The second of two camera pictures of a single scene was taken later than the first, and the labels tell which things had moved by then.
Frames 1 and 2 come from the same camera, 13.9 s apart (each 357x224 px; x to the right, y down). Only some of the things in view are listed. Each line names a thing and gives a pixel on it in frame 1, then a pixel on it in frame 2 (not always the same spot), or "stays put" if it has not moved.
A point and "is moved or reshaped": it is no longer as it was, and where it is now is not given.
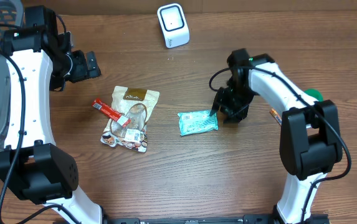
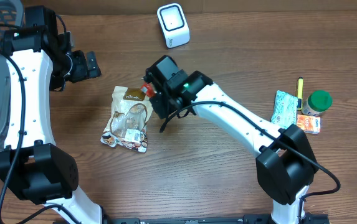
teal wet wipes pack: (197, 122) is moved or reshaped
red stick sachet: (120, 117) -> (148, 89)
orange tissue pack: (275, 114) is moved or reshaped
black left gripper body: (78, 70) stays put
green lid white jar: (316, 93) is moved or reshaped
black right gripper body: (238, 98) -> (164, 105)
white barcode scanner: (172, 20) stays put
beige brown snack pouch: (136, 106) stays put
